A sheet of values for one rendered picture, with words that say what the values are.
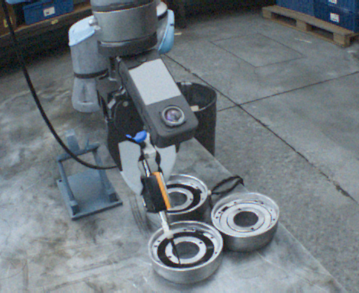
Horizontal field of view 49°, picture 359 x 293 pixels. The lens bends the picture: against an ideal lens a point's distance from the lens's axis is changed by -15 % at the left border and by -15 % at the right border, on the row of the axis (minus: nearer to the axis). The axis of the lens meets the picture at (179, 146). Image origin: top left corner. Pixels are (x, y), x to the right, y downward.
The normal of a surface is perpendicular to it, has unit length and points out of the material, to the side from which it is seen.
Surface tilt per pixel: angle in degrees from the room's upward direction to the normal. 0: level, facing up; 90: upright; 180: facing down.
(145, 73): 32
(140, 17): 90
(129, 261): 0
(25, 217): 0
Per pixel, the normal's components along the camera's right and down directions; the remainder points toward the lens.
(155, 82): 0.17, -0.48
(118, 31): -0.11, 0.54
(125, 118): 0.43, 0.45
